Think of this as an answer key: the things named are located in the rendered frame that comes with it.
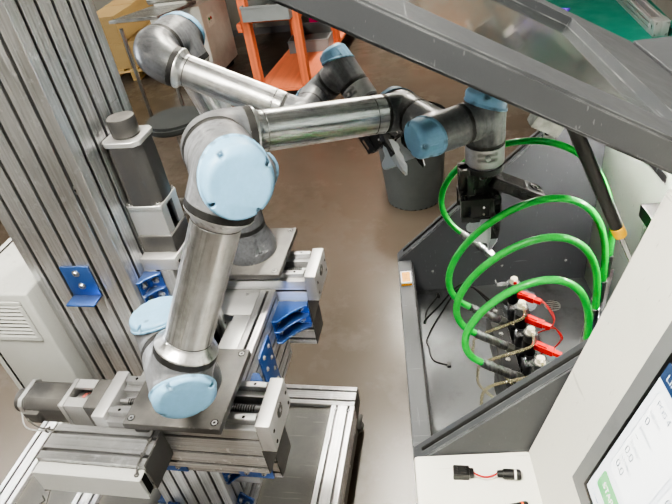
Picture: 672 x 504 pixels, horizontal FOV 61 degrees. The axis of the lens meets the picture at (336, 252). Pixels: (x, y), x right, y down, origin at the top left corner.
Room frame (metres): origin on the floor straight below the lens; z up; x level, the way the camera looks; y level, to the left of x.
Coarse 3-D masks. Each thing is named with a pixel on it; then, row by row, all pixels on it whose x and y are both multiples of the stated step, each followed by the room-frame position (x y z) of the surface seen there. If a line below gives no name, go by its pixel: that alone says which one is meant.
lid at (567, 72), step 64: (320, 0) 0.64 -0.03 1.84; (384, 0) 0.67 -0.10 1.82; (448, 0) 0.93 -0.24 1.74; (512, 0) 1.23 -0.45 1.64; (448, 64) 0.62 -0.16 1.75; (512, 64) 0.62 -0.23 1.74; (576, 64) 0.87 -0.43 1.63; (640, 64) 1.01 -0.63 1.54; (576, 128) 0.60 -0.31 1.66; (640, 128) 0.59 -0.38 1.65
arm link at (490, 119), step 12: (468, 96) 0.96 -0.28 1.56; (480, 96) 0.94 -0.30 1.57; (480, 108) 0.94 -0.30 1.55; (492, 108) 0.93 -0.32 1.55; (504, 108) 0.94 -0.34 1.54; (480, 120) 0.93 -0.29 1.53; (492, 120) 0.93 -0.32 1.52; (504, 120) 0.95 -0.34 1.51; (480, 132) 0.93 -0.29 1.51; (492, 132) 0.93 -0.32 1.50; (504, 132) 0.95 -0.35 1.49; (468, 144) 0.96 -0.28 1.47; (480, 144) 0.94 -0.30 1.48; (492, 144) 0.93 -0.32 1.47
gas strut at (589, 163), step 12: (576, 144) 0.63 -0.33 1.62; (588, 144) 0.63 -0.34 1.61; (588, 156) 0.63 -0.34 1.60; (588, 168) 0.63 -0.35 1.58; (600, 180) 0.63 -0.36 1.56; (600, 192) 0.63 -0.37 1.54; (600, 204) 0.63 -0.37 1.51; (612, 204) 0.63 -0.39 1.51; (612, 216) 0.63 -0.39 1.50; (612, 228) 0.63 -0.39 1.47; (624, 228) 0.63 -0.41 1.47; (624, 240) 0.63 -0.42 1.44; (624, 252) 0.64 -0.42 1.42
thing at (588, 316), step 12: (552, 276) 0.72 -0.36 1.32; (516, 288) 0.73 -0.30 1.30; (576, 288) 0.71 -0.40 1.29; (492, 300) 0.73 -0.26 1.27; (588, 300) 0.71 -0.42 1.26; (480, 312) 0.73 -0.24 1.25; (588, 312) 0.71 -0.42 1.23; (468, 324) 0.74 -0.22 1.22; (588, 324) 0.71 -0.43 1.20; (468, 336) 0.74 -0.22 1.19; (588, 336) 0.71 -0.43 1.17; (468, 348) 0.74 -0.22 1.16; (480, 360) 0.74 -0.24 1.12; (504, 372) 0.73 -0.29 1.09; (516, 372) 0.73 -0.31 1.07
